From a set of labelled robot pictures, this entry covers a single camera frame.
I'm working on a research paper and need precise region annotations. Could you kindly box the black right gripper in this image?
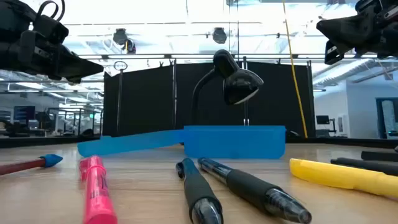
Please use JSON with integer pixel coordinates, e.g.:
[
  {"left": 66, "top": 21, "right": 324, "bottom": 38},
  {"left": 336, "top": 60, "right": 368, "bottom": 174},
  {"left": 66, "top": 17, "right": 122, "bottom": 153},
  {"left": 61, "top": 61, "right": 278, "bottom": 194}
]
[{"left": 316, "top": 0, "right": 398, "bottom": 65}]

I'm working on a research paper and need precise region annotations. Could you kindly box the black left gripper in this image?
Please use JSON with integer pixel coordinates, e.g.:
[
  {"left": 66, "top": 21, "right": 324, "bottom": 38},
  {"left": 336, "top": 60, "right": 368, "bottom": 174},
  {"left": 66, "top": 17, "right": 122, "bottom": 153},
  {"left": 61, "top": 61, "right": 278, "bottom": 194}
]
[{"left": 0, "top": 29, "right": 104, "bottom": 84}]

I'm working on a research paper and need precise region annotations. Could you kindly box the dark red blue-capped pencil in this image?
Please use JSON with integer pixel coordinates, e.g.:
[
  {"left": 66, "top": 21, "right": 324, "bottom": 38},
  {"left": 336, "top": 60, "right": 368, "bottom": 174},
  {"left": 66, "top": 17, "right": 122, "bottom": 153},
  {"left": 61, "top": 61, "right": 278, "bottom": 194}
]
[{"left": 0, "top": 154, "right": 63, "bottom": 177}]

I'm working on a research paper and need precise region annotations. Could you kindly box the pink highlighter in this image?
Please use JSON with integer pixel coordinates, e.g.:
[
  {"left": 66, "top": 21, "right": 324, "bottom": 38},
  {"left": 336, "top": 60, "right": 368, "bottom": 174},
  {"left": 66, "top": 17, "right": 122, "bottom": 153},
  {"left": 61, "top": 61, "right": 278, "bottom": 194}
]
[{"left": 78, "top": 155, "right": 118, "bottom": 224}]

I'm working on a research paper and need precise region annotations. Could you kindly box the slim black pen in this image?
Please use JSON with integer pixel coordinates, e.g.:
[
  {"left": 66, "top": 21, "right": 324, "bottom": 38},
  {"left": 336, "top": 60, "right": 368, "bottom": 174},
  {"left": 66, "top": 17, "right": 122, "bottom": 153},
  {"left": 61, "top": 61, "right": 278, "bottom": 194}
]
[{"left": 330, "top": 157, "right": 398, "bottom": 177}]

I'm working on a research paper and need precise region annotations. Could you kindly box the yellow highlighter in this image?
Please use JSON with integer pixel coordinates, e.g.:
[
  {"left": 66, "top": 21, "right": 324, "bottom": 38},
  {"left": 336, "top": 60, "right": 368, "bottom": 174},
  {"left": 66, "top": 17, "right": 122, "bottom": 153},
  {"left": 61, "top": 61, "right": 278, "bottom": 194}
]
[{"left": 289, "top": 157, "right": 398, "bottom": 199}]

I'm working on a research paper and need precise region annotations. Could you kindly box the blue plastic supply box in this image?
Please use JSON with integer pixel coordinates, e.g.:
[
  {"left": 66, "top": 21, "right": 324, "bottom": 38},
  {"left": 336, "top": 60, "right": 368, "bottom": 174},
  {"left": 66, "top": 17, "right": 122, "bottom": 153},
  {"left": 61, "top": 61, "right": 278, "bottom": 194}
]
[{"left": 77, "top": 124, "right": 287, "bottom": 160}]

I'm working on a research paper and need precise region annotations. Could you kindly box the black grip ballpoint pen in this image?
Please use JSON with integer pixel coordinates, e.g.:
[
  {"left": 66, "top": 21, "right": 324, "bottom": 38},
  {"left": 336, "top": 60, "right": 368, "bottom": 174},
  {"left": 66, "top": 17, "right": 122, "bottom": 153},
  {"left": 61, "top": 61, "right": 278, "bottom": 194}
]
[
  {"left": 175, "top": 157, "right": 224, "bottom": 224},
  {"left": 197, "top": 157, "right": 313, "bottom": 224}
]

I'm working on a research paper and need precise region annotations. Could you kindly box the black hanging dome fixture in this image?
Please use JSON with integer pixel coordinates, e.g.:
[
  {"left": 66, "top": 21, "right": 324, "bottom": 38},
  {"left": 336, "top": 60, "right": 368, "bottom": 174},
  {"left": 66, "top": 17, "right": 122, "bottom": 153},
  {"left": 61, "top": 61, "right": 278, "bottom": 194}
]
[
  {"left": 212, "top": 27, "right": 228, "bottom": 45},
  {"left": 112, "top": 27, "right": 137, "bottom": 54}
]

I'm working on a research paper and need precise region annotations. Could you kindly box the black computer monitor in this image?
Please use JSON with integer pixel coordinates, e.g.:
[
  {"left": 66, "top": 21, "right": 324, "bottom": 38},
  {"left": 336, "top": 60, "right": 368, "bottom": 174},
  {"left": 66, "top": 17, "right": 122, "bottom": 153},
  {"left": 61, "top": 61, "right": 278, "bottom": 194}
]
[
  {"left": 315, "top": 114, "right": 331, "bottom": 126},
  {"left": 12, "top": 105, "right": 36, "bottom": 125}
]

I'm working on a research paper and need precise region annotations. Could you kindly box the black room divider screen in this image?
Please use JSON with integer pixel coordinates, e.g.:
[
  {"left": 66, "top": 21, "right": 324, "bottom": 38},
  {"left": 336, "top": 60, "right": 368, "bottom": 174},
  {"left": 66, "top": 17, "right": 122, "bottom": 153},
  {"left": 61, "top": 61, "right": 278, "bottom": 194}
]
[{"left": 102, "top": 60, "right": 315, "bottom": 138}]

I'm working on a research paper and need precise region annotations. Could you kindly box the blue framed door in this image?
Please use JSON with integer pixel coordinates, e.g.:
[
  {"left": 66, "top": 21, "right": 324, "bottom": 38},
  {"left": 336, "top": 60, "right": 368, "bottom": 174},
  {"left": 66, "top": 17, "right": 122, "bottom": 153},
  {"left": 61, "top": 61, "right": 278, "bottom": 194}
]
[{"left": 375, "top": 97, "right": 398, "bottom": 139}]

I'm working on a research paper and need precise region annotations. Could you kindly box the black desk lamp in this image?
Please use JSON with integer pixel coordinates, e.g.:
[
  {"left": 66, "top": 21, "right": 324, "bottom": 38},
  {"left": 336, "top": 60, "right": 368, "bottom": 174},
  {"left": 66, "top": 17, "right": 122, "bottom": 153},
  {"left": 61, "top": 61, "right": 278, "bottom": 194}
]
[{"left": 189, "top": 49, "right": 264, "bottom": 127}]

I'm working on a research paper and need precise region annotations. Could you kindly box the black pole with ring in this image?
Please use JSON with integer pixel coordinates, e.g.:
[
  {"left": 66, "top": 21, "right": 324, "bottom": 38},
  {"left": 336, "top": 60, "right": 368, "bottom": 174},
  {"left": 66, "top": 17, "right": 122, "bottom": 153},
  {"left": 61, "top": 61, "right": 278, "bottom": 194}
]
[{"left": 113, "top": 60, "right": 129, "bottom": 136}]

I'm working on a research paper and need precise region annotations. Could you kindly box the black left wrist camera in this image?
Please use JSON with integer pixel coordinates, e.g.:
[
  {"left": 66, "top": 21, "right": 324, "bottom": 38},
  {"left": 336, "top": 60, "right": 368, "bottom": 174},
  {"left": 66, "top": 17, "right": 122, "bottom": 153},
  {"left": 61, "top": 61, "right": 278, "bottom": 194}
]
[{"left": 32, "top": 14, "right": 70, "bottom": 45}]

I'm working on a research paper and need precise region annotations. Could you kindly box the yellow hanging cable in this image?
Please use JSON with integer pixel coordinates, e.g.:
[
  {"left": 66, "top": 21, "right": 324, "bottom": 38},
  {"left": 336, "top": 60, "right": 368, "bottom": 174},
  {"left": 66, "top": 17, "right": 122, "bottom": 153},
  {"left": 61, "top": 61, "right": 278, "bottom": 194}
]
[{"left": 282, "top": 0, "right": 308, "bottom": 139}]

